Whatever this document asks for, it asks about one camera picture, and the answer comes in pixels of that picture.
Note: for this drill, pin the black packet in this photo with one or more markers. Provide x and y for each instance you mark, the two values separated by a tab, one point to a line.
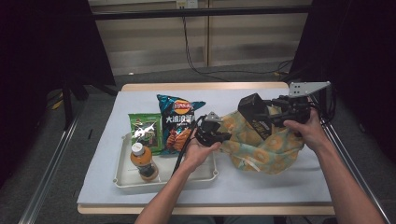
252	107

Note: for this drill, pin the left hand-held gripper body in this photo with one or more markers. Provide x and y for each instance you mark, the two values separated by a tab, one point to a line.
208	132

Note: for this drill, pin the white wall outlet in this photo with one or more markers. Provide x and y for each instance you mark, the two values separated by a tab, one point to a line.
186	3

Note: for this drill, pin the white plastic tray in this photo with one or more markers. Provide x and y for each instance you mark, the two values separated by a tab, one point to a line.
205	173

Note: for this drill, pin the dark blue chip bag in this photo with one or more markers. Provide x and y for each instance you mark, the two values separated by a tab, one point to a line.
179	124

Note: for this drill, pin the green snack packet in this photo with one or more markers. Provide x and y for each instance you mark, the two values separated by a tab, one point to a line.
144	130

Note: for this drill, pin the black horizontal bar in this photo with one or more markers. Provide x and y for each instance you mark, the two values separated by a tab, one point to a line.
202	12

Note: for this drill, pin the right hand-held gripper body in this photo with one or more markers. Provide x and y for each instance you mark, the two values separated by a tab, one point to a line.
295	109

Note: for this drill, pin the metal floor rail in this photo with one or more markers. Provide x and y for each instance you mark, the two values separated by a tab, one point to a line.
361	174
49	171

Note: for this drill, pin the orange and teal patterned bag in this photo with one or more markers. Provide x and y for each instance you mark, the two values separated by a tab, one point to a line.
267	149

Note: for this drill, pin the person's left hand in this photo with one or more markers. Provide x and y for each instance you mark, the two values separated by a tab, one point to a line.
199	154

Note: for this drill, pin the person's right hand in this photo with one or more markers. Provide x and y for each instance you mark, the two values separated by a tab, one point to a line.
311	132

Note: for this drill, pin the light wooden table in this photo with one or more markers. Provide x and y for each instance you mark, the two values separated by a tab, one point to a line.
186	210

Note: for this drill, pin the black stand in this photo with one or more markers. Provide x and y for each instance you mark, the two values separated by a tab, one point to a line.
67	102

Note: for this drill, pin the orange drink bottle white cap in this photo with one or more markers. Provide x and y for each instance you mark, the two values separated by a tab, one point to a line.
143	165

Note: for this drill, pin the black curtain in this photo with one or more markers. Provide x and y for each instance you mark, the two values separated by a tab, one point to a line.
46	46
358	62

